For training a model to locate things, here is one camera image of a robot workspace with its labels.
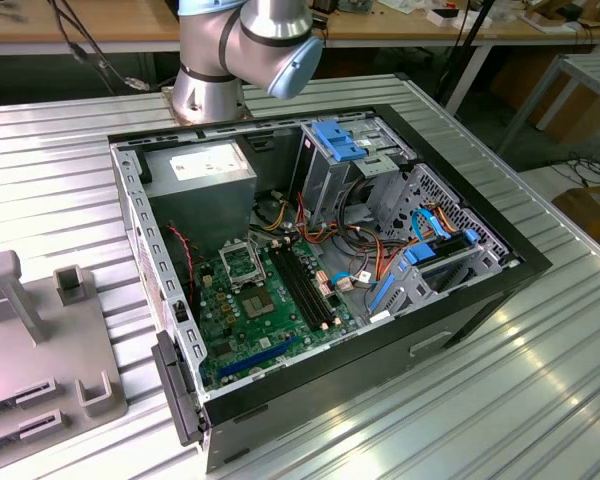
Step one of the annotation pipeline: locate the CPU socket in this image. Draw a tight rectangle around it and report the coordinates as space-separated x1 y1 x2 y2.
237 283 276 321

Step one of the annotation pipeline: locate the black RAM slot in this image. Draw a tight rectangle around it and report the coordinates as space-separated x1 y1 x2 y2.
285 245 334 326
293 243 341 324
278 247 328 329
270 249 321 331

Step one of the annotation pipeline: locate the metal socket cover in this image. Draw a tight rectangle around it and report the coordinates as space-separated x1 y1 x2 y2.
218 238 267 294

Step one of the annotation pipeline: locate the white plug connector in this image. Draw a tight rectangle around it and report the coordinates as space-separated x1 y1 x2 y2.
329 269 374 295

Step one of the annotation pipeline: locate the grey optical drive cage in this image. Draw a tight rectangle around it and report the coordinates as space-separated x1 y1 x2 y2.
299 115 417 226

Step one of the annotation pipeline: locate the green motherboard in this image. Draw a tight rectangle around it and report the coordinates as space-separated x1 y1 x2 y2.
192 234 369 394

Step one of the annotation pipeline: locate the grey power supply unit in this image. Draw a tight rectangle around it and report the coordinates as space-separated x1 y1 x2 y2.
142 139 259 261

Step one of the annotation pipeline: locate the blue plastic drive latch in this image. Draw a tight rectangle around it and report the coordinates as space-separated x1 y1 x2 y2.
311 119 375 164

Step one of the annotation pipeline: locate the hard disk in blue carrier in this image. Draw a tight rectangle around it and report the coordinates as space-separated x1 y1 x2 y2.
403 228 482 269

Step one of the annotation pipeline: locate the blue expansion slot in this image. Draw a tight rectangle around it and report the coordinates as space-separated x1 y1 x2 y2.
215 335 301 380

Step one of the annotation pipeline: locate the grey disk bay cage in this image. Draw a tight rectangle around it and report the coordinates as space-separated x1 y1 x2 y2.
364 162 524 325

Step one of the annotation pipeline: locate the black PC case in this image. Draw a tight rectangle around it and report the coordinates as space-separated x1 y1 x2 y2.
107 102 554 474

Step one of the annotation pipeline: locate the black plastic case latch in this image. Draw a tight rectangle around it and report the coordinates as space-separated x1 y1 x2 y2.
150 329 206 447

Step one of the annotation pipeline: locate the small white box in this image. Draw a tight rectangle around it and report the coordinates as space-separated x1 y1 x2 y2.
426 7 492 30

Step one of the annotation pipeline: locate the grey parts rack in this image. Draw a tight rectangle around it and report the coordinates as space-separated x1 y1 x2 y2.
0 251 130 459

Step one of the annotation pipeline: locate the brown cardboard box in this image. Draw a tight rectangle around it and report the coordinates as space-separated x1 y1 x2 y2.
552 183 600 256

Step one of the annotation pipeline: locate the wooden desk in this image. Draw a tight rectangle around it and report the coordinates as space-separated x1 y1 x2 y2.
0 0 600 57

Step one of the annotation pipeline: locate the yellow orange red wire bundle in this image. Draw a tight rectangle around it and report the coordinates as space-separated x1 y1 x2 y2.
249 189 399 281

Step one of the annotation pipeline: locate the blue data wire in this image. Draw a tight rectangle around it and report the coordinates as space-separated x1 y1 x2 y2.
408 206 455 242

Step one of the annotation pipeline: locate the twisted fan wire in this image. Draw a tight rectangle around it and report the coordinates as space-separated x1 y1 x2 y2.
164 223 197 307

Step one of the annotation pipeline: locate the grey arm cable bundle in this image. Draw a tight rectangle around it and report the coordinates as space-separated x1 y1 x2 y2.
47 0 149 94

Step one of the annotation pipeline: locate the metal frame table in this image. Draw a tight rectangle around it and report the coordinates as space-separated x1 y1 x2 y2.
497 52 600 159

